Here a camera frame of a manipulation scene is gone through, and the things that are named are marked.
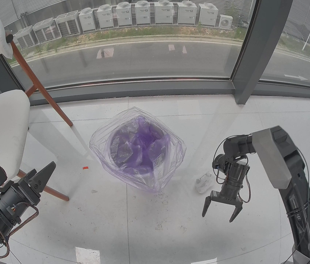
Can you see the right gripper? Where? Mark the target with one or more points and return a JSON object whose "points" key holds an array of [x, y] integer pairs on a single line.
{"points": [[233, 186]]}

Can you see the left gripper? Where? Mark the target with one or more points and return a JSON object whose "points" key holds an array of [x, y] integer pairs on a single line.
{"points": [[12, 202]]}

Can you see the purple plastic bag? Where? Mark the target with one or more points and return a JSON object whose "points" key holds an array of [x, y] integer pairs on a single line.
{"points": [[144, 142]]}

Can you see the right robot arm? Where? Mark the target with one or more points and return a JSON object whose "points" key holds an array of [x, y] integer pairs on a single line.
{"points": [[276, 158]]}

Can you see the crumpled clear wrapper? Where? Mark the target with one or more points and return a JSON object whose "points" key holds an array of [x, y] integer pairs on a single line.
{"points": [[203, 184]]}

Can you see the white chair with wooden legs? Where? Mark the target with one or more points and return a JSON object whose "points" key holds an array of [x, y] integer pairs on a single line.
{"points": [[1, 125]]}

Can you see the window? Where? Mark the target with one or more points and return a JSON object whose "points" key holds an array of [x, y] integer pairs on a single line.
{"points": [[144, 51]]}

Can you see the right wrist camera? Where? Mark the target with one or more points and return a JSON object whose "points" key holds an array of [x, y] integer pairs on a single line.
{"points": [[219, 164]]}

